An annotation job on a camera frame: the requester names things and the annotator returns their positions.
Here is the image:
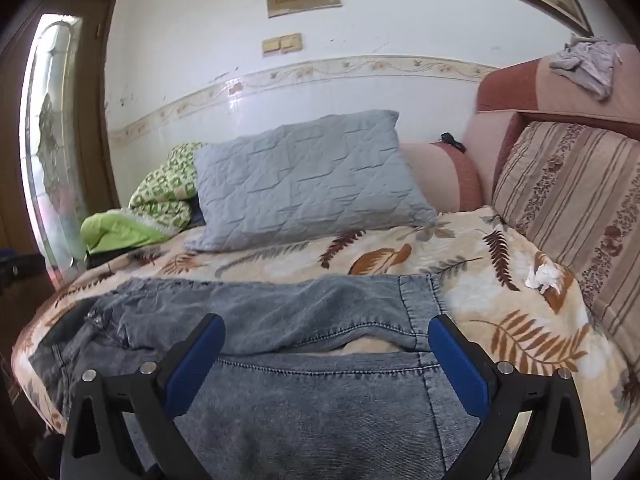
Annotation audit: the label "leaf print blanket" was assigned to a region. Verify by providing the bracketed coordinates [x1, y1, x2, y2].
[10, 205, 640, 466]

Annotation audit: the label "striped floral sofa cushion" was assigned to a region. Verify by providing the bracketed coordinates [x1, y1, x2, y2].
[492, 120, 640, 356]

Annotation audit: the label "grey quilted pillow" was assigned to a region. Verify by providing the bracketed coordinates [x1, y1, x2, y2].
[184, 109, 438, 253]

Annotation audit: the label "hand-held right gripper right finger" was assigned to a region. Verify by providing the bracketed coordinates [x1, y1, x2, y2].
[428, 314, 593, 480]

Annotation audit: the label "yellowed wall switch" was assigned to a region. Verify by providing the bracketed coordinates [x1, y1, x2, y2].
[262, 33, 303, 56]

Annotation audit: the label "green patterned quilt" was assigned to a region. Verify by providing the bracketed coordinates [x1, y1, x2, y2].
[80, 142, 208, 256]

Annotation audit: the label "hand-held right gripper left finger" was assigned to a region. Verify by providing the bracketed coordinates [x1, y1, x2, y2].
[59, 313, 227, 480]

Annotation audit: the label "grey crumpled cloth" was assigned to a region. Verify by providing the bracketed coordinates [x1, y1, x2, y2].
[549, 34, 621, 102]

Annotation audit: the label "white crumpled tissue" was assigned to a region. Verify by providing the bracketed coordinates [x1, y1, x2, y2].
[524, 252, 562, 293]

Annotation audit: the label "red and pink sofa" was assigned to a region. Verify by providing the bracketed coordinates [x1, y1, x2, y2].
[400, 42, 640, 216]

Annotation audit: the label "grey denim pants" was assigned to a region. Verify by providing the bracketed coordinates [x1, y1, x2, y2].
[29, 274, 506, 480]

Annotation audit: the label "wooden door with patterned glass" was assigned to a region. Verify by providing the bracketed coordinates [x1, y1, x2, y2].
[0, 0, 121, 291]

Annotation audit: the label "dark object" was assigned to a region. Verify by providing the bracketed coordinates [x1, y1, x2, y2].
[0, 247, 51, 296]

